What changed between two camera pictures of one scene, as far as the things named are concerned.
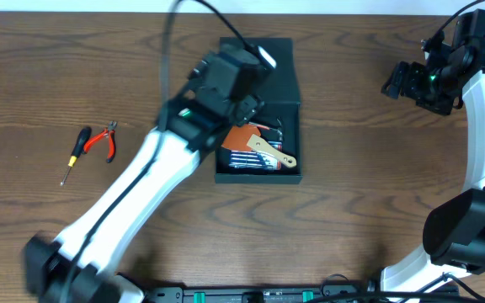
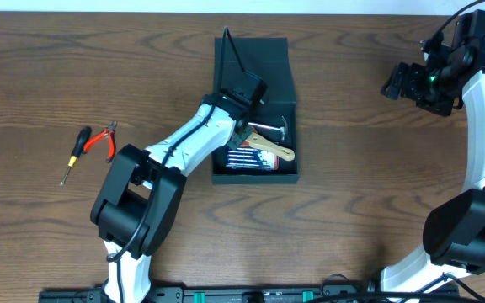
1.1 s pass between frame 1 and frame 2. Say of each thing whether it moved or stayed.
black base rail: stayed
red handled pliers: stayed
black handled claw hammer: moved
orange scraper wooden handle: moved
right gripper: stayed
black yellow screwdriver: stayed
